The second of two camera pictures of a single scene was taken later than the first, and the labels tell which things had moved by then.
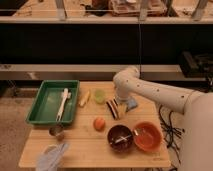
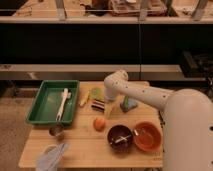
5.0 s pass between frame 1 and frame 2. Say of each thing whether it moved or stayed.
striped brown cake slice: moved
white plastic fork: stayed
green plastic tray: stayed
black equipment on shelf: stayed
